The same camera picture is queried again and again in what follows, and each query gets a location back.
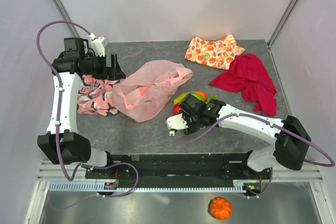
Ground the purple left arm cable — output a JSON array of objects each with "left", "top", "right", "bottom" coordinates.
[{"left": 36, "top": 20, "right": 140, "bottom": 210}]

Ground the pink translucent plastic bag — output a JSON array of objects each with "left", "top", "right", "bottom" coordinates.
[{"left": 112, "top": 60, "right": 193, "bottom": 122}]

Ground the pink navy patterned cloth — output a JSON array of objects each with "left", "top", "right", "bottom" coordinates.
[{"left": 77, "top": 75, "right": 120, "bottom": 116}]

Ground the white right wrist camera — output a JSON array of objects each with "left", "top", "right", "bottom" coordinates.
[{"left": 166, "top": 114, "right": 188, "bottom": 136}]

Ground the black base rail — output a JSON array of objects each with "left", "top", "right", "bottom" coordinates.
[{"left": 85, "top": 153, "right": 270, "bottom": 188}]

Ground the orange fake pumpkin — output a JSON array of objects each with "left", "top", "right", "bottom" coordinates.
[{"left": 209, "top": 197, "right": 232, "bottom": 220}]

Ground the white slotted cable duct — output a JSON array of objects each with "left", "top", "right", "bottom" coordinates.
[{"left": 48, "top": 181, "right": 258, "bottom": 193}]

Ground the left aluminium frame post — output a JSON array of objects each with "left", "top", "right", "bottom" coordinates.
[{"left": 36, "top": 0, "right": 89, "bottom": 51}]

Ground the red cloth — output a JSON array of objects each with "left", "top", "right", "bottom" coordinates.
[{"left": 209, "top": 54, "right": 277, "bottom": 116}]

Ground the orange fake orange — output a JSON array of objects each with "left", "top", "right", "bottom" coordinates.
[{"left": 196, "top": 91, "right": 207, "bottom": 100}]

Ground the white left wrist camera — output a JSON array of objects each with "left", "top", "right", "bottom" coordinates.
[{"left": 88, "top": 33, "right": 109, "bottom": 57}]

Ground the green fake apple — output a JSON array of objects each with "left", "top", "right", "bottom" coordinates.
[{"left": 190, "top": 92, "right": 204, "bottom": 101}]

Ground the right aluminium frame post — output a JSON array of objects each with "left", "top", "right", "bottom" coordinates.
[{"left": 267, "top": 0, "right": 300, "bottom": 49}]

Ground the green fake grape bunch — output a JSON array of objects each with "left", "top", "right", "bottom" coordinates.
[{"left": 173, "top": 92, "right": 218, "bottom": 104}]

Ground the red fake apple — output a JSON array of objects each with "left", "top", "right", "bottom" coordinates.
[{"left": 173, "top": 103, "right": 181, "bottom": 115}]

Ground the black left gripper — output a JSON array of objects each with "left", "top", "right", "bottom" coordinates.
[{"left": 82, "top": 52, "right": 125, "bottom": 81}]

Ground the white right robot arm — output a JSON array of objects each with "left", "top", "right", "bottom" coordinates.
[{"left": 176, "top": 94, "right": 311, "bottom": 179}]

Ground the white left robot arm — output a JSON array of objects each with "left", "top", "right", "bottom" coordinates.
[{"left": 37, "top": 37, "right": 125, "bottom": 178}]

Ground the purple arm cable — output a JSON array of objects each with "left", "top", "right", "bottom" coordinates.
[
  {"left": 36, "top": 20, "right": 140, "bottom": 210},
  {"left": 173, "top": 113, "right": 336, "bottom": 199}
]

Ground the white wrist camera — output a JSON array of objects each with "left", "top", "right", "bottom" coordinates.
[
  {"left": 88, "top": 33, "right": 109, "bottom": 57},
  {"left": 166, "top": 114, "right": 188, "bottom": 136}
]

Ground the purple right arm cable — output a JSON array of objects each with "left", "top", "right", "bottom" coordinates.
[{"left": 173, "top": 113, "right": 336, "bottom": 199}]

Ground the aluminium frame post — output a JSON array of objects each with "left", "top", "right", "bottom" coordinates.
[
  {"left": 36, "top": 0, "right": 89, "bottom": 51},
  {"left": 267, "top": 0, "right": 300, "bottom": 49}
]

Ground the yellow floral cloth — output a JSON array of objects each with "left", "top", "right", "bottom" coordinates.
[{"left": 184, "top": 34, "right": 245, "bottom": 70}]

